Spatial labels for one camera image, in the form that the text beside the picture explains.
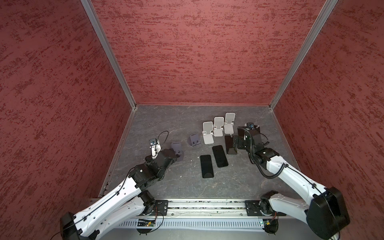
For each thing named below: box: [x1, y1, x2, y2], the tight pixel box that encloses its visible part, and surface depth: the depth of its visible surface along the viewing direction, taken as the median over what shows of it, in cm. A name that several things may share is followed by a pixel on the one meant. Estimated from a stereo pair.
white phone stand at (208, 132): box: [202, 121, 214, 145], surface depth 100 cm
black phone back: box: [212, 145, 229, 168], surface depth 94 cm
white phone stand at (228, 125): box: [224, 112, 236, 138], surface depth 105 cm
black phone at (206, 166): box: [200, 154, 214, 178], surface depth 91 cm
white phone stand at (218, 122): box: [213, 116, 224, 137], surface depth 102 cm
